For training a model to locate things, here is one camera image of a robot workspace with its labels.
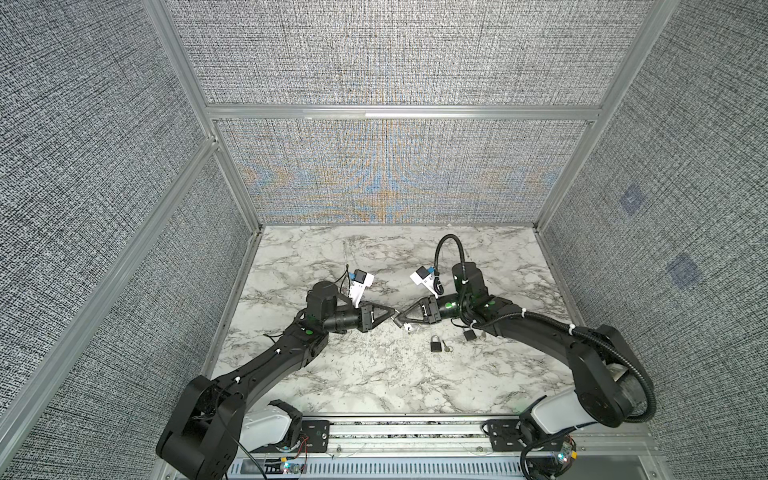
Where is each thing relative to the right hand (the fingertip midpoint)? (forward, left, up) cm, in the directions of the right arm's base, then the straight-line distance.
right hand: (400, 317), depth 75 cm
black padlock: (-1, 0, 0) cm, 1 cm away
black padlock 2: (0, -11, -18) cm, 21 cm away
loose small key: (0, -14, -18) cm, 23 cm away
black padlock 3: (+4, -21, -17) cm, 28 cm away
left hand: (0, +2, 0) cm, 2 cm away
